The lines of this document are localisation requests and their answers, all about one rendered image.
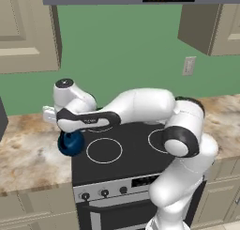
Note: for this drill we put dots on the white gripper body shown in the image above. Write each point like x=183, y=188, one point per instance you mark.
x=49, y=114

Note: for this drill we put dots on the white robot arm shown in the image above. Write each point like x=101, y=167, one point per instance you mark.
x=146, y=106

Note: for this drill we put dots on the blue kettle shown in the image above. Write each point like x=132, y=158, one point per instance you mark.
x=72, y=145

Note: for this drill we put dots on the black stove knob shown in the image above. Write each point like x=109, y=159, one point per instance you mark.
x=85, y=196
x=104, y=193
x=123, y=190

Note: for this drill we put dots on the black stove with oven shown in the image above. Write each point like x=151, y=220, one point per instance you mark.
x=131, y=152

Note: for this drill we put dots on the dark grey appliance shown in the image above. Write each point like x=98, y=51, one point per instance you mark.
x=2, y=118

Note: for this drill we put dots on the beige drawer front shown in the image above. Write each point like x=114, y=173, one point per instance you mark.
x=225, y=168
x=37, y=202

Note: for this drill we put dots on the beige base cupboard door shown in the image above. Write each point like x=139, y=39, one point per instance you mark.
x=40, y=223
x=218, y=202

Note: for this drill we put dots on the black oven door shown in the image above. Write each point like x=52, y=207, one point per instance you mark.
x=125, y=218

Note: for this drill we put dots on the beige wall cupboard door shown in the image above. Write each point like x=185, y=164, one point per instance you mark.
x=25, y=30

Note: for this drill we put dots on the grey wall socket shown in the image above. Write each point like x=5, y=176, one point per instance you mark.
x=189, y=65

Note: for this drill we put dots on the beige wall cupboard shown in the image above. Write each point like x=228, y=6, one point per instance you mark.
x=215, y=27

